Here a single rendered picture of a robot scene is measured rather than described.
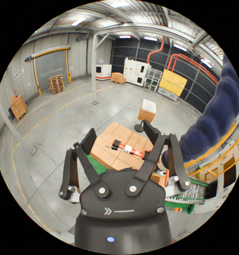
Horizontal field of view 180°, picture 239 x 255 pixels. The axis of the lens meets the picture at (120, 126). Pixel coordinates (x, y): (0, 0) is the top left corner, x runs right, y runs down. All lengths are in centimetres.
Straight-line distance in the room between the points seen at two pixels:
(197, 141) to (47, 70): 949
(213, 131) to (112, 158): 142
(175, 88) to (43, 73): 1219
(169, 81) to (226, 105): 735
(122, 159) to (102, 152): 42
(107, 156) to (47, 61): 918
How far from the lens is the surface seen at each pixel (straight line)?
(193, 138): 57
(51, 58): 937
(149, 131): 16
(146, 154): 84
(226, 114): 52
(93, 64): 338
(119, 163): 145
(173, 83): 779
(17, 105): 679
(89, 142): 17
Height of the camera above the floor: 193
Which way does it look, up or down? 47 degrees down
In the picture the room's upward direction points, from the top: 11 degrees clockwise
